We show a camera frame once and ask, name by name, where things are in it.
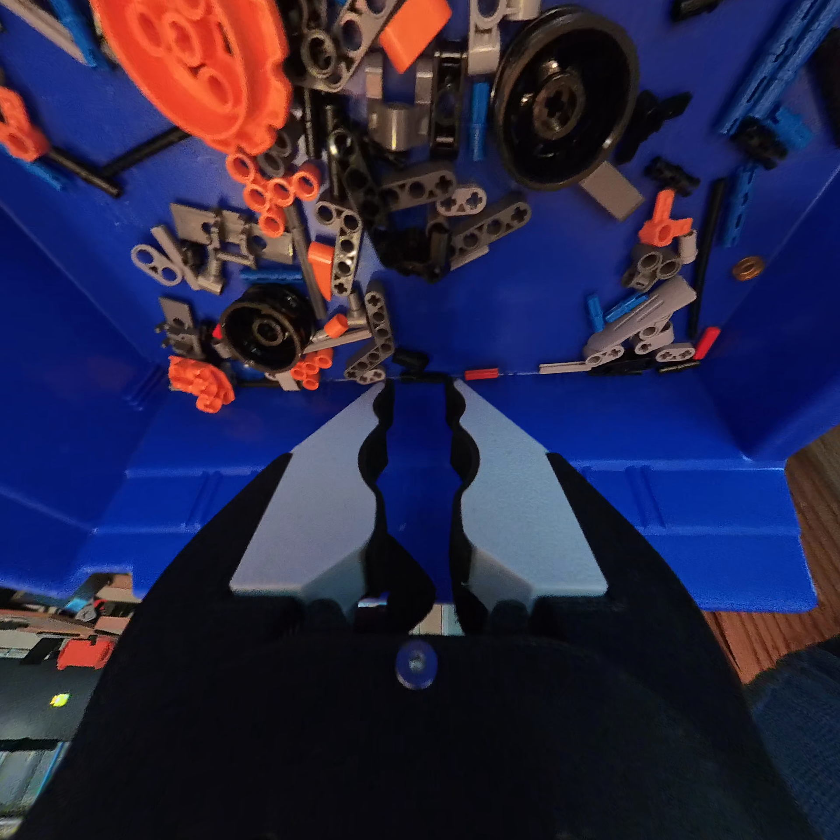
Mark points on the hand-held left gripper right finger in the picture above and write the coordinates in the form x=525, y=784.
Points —
x=525, y=525

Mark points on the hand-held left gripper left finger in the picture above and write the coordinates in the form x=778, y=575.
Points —
x=308, y=525

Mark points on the blue plastic bin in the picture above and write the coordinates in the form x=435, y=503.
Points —
x=590, y=459

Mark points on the heap of mixed coloured pieces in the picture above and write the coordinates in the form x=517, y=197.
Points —
x=407, y=190

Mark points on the black wheel hub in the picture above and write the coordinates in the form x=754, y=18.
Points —
x=266, y=325

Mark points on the large black pulley wheel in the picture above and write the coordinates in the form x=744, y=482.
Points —
x=564, y=98

